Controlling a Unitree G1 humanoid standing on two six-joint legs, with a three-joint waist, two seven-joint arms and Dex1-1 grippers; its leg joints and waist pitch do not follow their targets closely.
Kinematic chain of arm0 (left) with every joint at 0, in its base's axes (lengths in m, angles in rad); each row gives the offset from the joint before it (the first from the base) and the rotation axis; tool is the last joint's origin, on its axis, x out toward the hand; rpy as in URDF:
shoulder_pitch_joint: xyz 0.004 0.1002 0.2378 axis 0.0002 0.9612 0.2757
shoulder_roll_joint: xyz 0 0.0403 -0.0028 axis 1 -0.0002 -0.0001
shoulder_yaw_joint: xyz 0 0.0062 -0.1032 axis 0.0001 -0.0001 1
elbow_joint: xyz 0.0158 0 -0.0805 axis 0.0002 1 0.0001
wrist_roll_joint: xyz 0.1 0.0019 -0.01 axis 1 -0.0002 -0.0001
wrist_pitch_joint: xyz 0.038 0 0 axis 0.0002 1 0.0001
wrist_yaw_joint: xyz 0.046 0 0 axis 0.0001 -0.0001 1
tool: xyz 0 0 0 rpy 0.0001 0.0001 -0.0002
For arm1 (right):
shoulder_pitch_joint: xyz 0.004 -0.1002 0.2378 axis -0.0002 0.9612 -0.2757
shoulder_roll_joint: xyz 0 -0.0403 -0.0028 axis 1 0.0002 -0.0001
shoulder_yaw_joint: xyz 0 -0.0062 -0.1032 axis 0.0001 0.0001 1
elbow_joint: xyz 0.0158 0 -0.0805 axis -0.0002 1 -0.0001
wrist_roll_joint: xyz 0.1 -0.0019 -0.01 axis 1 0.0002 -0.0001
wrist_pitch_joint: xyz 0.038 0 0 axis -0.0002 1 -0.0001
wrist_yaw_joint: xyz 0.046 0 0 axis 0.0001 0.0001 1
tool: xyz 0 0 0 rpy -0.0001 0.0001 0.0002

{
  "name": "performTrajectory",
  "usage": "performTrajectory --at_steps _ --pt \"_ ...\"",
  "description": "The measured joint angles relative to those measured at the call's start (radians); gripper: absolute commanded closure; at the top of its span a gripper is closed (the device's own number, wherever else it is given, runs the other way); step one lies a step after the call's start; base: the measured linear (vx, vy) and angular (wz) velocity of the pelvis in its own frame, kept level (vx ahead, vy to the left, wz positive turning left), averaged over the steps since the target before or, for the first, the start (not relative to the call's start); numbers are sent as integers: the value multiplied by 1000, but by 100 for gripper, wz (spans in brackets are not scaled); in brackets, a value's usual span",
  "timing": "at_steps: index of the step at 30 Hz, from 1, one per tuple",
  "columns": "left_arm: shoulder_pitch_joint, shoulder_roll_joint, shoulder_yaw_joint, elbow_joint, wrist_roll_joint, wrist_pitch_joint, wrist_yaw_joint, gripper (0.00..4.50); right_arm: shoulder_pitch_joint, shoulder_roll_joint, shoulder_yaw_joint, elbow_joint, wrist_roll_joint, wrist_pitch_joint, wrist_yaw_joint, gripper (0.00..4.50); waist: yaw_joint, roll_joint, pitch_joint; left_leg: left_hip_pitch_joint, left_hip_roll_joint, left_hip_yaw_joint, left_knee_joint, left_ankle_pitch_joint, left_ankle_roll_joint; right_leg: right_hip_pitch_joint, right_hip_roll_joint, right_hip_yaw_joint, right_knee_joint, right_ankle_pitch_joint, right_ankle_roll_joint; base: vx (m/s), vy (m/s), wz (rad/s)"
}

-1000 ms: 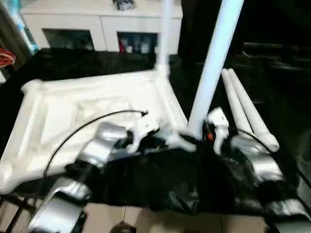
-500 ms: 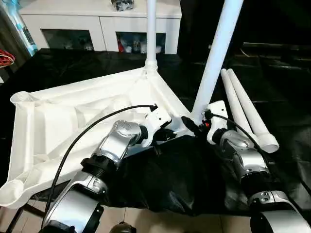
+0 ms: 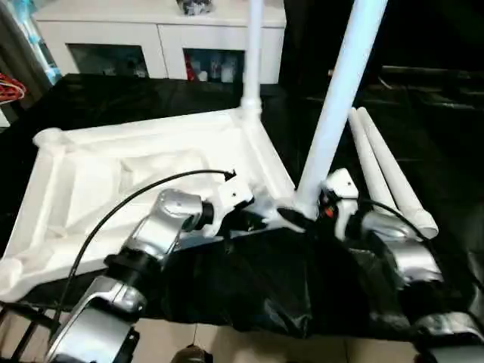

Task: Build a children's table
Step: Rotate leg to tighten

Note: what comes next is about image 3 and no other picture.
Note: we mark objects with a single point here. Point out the white plastic table leg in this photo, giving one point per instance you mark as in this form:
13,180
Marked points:
252,53
397,181
367,155
340,91

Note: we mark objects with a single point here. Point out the white plastic table top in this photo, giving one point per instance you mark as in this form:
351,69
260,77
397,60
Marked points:
98,174

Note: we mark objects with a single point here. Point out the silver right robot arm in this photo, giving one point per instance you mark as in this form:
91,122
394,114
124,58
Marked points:
401,257

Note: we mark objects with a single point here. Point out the black mat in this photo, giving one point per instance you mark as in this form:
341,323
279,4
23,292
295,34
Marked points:
249,287

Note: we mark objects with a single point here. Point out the grey robot foot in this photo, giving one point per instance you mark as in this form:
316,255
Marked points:
190,355

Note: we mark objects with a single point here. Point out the white cabinet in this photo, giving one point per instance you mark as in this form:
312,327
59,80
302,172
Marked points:
151,34

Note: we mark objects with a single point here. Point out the grey object on cabinet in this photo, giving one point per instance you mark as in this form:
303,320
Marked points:
195,6

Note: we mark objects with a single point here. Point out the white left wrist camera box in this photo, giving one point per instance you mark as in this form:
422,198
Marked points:
231,198

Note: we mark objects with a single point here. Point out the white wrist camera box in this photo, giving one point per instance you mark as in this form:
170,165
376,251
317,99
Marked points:
340,185
231,198

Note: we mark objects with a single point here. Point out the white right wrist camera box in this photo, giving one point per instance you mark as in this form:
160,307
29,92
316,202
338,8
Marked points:
340,185

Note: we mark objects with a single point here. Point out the black folding table frame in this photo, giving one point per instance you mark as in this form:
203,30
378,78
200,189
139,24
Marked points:
26,333

